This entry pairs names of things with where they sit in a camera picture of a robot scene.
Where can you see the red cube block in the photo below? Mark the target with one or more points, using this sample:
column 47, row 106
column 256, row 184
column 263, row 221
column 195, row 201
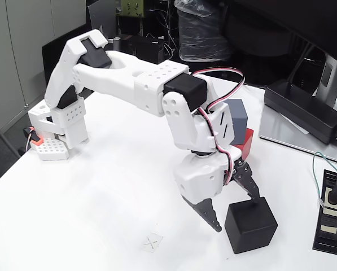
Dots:
column 247, row 144

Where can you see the black cube block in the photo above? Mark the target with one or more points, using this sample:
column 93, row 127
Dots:
column 250, row 226

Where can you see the grey cube block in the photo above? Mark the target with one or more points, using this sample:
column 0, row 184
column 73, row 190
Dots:
column 239, row 118

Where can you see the silver monitor stand base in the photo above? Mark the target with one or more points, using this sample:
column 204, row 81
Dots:
column 281, row 132

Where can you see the clear tape with X mark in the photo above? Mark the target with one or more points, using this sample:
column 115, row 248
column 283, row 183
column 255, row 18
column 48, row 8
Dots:
column 152, row 243

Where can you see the black power adapter brick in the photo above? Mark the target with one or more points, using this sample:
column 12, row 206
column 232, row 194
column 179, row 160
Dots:
column 301, row 110

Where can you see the black power strip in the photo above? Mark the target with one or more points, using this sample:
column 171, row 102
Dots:
column 327, row 237

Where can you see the silver monitor stand neck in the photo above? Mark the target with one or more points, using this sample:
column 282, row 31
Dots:
column 330, row 76

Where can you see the black computer case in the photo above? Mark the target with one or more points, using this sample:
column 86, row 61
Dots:
column 145, row 48

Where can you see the white perforated base clamp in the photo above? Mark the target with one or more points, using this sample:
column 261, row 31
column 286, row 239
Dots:
column 52, row 149

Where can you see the black monitor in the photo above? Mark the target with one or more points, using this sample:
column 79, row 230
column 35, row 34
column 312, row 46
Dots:
column 312, row 17

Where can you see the green box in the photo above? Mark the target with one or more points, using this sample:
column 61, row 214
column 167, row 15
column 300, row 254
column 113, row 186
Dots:
column 131, row 8

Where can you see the black panel board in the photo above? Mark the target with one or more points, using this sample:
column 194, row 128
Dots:
column 52, row 53

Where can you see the silver metal post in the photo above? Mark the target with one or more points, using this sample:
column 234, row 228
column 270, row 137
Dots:
column 117, row 43

